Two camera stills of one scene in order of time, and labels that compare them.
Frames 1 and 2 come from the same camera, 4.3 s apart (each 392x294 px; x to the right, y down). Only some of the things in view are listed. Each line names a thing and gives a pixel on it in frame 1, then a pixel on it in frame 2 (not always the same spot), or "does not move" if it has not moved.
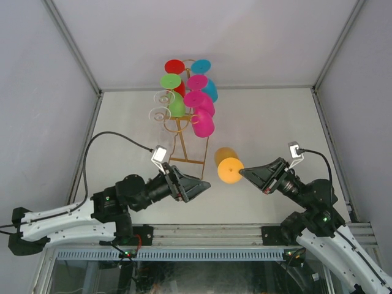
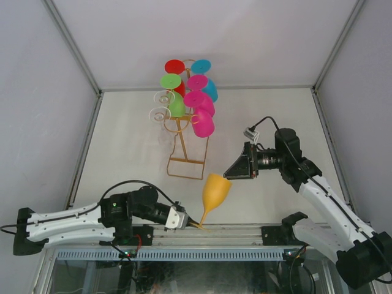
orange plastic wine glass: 228,165 → 216,190
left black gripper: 183,187 → 188,222
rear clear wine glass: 164,97 does not move
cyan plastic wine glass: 201,67 does not move
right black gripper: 266,177 → 245,166
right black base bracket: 274,236 does not move
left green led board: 128,253 does not move
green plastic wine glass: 176,103 does not move
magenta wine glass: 203,121 does not move
